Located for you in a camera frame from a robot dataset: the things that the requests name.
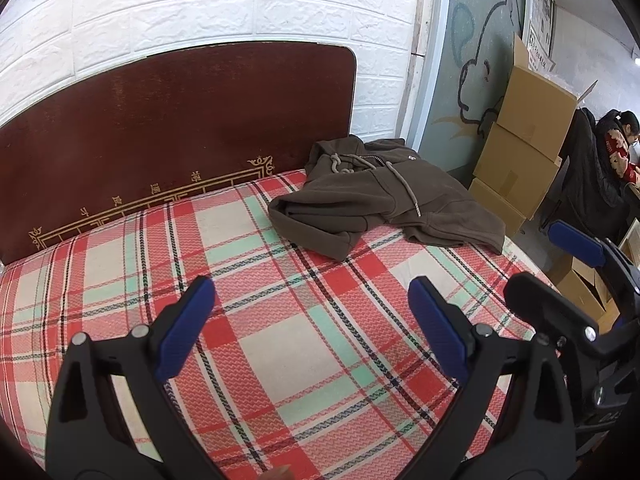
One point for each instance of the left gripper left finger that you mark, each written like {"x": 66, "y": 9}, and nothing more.
{"x": 87, "y": 434}

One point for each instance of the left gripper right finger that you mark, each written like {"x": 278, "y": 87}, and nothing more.
{"x": 510, "y": 417}

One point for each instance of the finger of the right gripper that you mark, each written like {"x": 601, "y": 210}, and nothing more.
{"x": 615, "y": 269}
{"x": 548, "y": 312}

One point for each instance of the brown hoodie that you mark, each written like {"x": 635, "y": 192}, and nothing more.
{"x": 353, "y": 187}

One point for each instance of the open cardboard box on floor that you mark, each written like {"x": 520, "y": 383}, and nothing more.
{"x": 586, "y": 290}

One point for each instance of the black office chair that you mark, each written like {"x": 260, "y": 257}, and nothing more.
{"x": 591, "y": 198}

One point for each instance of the bottom cardboard box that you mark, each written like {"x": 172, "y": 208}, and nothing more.
{"x": 511, "y": 217}

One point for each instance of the middle cardboard box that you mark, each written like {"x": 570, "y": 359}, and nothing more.
{"x": 516, "y": 171}

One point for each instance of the seated person in background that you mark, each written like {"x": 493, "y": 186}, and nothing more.
{"x": 616, "y": 132}

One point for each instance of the top cardboard box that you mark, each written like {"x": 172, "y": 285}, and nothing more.
{"x": 538, "y": 107}

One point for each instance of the red plaid bed sheet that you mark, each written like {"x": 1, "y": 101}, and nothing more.
{"x": 306, "y": 362}

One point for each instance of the dark red wooden headboard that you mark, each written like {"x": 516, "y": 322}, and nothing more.
{"x": 173, "y": 125}

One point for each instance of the white wall poster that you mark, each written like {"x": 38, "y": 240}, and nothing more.
{"x": 538, "y": 32}

